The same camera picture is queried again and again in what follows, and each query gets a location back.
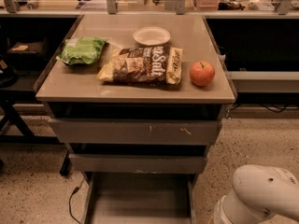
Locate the green chip bag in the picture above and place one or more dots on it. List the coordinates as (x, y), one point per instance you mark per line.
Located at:
(81, 50)

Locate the grey top drawer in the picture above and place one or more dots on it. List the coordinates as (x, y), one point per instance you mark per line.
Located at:
(138, 124)

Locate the brown sea salt chip bag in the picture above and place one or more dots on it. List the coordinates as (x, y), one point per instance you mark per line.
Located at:
(155, 64)

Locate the white paper bowl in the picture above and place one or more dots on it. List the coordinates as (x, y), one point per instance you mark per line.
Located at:
(151, 36)

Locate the black stand legs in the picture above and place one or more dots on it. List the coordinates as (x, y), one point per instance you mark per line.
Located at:
(12, 116)

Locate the grey drawer cabinet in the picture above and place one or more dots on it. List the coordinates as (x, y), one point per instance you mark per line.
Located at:
(65, 85)

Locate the grey drawer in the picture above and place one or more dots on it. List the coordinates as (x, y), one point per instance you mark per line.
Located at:
(116, 198)
(153, 159)
(138, 124)

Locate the grey bottom drawer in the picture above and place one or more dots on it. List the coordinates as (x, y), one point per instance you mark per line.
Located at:
(116, 198)

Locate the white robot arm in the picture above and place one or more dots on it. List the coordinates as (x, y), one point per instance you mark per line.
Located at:
(258, 193)

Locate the red apple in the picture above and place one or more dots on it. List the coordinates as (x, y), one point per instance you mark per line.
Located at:
(202, 73)

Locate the black bag on shelf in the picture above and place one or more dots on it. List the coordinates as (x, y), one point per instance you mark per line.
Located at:
(27, 56)

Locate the grey middle drawer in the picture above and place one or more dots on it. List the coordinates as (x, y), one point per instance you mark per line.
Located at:
(153, 159)

